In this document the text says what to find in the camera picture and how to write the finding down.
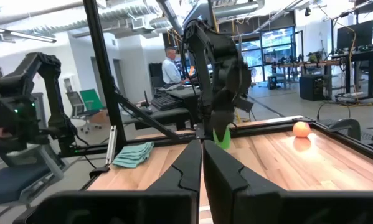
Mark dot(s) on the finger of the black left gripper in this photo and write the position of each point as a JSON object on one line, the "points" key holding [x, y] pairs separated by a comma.
{"points": [[217, 124], [226, 123]]}

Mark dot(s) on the grey office chair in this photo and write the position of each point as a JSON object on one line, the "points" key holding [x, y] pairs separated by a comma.
{"points": [[75, 104]]}

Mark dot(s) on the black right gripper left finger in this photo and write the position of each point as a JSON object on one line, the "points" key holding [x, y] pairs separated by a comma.
{"points": [[173, 199]]}

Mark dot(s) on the person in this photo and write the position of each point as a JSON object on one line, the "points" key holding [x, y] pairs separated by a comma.
{"points": [[170, 70]]}

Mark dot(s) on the black equipment box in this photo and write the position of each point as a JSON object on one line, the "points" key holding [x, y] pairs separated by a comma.
{"points": [[311, 87]]}

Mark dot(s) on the orange toy fruit ball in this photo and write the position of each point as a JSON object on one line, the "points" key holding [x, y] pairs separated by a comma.
{"points": [[301, 129]]}

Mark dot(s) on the black workstation desk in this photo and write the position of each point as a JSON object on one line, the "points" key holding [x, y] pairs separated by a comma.
{"points": [[360, 57]]}

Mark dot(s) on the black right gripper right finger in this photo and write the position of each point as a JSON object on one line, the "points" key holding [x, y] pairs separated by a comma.
{"points": [[236, 199]]}

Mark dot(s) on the green board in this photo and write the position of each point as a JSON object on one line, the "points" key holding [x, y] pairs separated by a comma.
{"points": [[91, 99]]}

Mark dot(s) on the silver ventilation duct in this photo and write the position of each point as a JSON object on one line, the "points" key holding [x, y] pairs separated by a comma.
{"points": [[124, 14]]}

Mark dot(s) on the brown cardboard box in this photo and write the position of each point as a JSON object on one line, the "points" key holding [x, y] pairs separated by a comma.
{"points": [[98, 116]]}

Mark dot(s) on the black computer monitor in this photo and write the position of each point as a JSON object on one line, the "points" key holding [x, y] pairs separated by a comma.
{"points": [[354, 34]]}

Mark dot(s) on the green toy vegetable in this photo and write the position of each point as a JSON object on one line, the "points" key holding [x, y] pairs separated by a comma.
{"points": [[225, 144]]}

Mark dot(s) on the teal folded cloth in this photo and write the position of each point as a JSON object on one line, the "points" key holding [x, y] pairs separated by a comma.
{"points": [[133, 155]]}

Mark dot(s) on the black keyboard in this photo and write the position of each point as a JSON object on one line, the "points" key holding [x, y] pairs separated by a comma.
{"points": [[166, 102]]}

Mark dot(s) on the grey blue chair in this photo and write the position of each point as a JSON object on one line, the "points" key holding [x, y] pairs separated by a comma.
{"points": [[18, 180]]}

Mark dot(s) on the wooden workbench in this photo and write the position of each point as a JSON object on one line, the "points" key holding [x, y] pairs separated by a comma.
{"points": [[304, 64]]}

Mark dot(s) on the silver metal bracket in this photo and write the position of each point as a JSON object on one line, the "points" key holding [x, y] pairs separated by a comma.
{"points": [[111, 144]]}

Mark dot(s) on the long ceiling light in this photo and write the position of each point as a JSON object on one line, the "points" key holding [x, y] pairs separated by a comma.
{"points": [[24, 35]]}

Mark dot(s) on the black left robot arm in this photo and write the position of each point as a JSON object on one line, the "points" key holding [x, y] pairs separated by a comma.
{"points": [[217, 62]]}

